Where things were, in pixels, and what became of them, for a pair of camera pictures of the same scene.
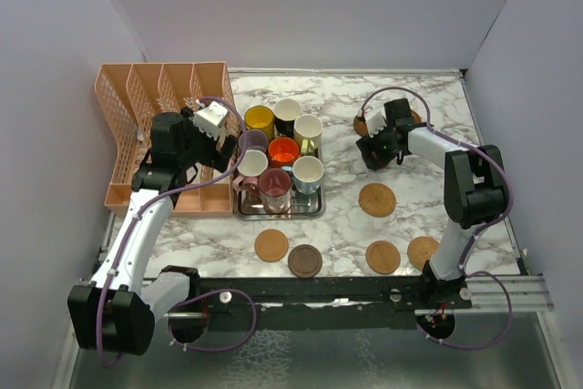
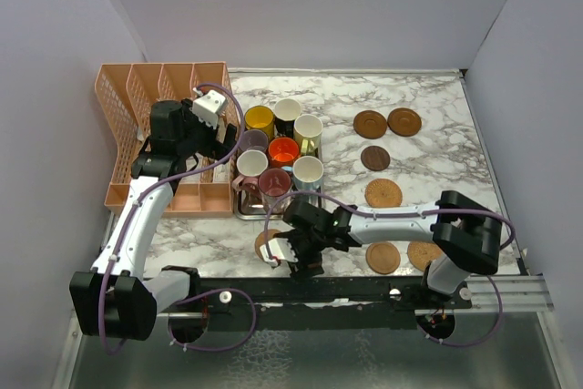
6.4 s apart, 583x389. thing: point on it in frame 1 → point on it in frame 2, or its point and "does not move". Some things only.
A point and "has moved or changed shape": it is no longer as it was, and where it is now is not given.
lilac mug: [255, 140] does not move
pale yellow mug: [308, 130] does not move
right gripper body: [382, 147] → [305, 245]
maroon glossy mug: [275, 189] does not move
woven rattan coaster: [377, 199] has moved or changed shape
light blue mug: [307, 171] does not move
